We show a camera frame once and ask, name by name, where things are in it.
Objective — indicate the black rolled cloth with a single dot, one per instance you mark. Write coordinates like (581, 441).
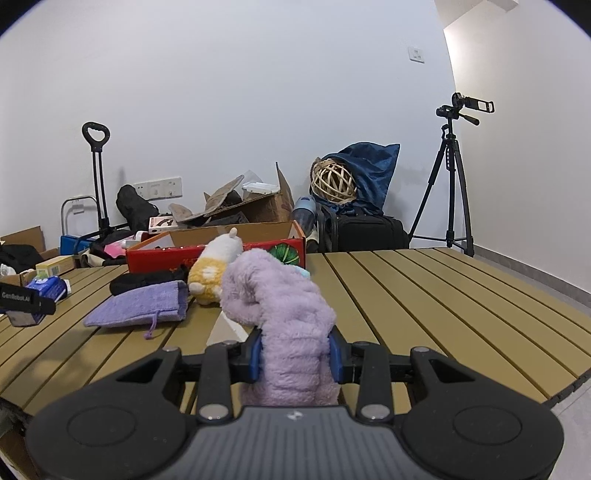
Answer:
(147, 281)

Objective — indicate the wall socket strip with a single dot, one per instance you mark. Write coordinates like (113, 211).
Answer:
(157, 187)

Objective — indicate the black suitcase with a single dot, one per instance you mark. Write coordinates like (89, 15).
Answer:
(369, 233)

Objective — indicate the black rolled bag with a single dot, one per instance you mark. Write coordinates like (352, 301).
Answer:
(134, 207)

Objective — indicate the lilac fluffy headband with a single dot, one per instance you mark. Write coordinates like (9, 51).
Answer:
(286, 318)

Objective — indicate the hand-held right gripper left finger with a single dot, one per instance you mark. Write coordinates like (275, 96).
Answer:
(255, 360)

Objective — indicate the pink packet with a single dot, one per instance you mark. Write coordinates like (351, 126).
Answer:
(117, 249)

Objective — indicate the red cardboard box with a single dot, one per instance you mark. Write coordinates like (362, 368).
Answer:
(184, 258)

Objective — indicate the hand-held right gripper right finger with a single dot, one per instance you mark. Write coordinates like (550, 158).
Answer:
(336, 357)

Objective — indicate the large brown cardboard box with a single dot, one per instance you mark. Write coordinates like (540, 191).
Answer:
(27, 236)

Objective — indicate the white plastic container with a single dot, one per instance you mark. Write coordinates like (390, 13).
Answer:
(261, 187)

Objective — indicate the teal plush toy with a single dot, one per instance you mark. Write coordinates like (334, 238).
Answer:
(303, 273)

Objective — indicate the folding slatted camping table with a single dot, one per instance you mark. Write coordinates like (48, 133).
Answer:
(438, 304)

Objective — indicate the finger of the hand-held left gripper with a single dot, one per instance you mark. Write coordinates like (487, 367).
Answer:
(27, 319)
(44, 305)

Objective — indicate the black backpack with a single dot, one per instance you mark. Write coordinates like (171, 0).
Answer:
(21, 256)

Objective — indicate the rattan ball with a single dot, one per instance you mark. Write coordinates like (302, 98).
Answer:
(333, 182)

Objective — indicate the white product box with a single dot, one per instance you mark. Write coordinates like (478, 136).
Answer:
(162, 223)

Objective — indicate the yellow white plush toy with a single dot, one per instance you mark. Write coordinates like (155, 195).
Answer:
(212, 267)

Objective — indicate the blue water bottle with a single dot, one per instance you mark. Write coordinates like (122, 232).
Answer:
(304, 213)

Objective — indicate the blue tissue packet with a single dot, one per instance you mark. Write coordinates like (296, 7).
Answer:
(48, 287)

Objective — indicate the small yellow box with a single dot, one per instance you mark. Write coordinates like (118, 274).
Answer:
(55, 266)

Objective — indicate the open brown cardboard box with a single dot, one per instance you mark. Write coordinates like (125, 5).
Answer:
(268, 210)

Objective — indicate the blue step stool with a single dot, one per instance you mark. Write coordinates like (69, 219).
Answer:
(71, 242)

